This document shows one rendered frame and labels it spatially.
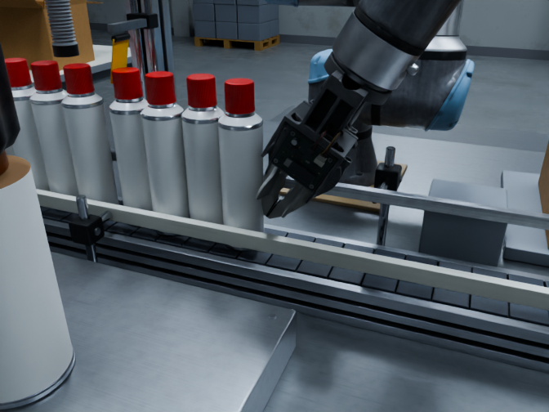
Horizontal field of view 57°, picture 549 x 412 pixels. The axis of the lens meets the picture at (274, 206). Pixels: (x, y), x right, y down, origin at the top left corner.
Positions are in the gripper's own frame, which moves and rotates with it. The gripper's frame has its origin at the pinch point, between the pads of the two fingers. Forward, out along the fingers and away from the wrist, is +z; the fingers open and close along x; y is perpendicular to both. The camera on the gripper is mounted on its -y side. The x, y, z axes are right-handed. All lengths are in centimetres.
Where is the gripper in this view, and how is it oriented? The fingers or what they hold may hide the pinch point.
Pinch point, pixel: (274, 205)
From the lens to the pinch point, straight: 62.1
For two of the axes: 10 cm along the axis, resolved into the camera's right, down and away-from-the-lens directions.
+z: -4.6, 7.0, 5.5
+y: -3.6, 4.1, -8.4
